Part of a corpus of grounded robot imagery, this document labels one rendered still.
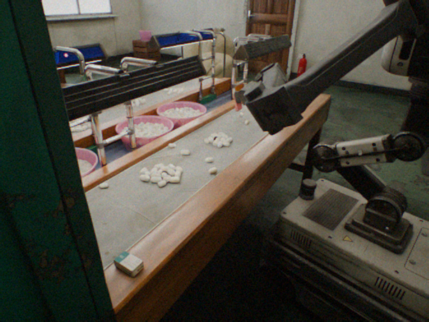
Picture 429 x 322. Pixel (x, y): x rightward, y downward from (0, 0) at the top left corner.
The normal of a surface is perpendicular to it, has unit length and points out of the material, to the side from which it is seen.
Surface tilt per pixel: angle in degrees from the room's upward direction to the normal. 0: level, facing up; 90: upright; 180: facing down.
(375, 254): 0
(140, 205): 0
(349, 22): 90
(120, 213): 0
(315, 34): 90
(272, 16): 90
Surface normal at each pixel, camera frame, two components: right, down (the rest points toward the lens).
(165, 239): 0.02, -0.88
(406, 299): -0.69, 0.34
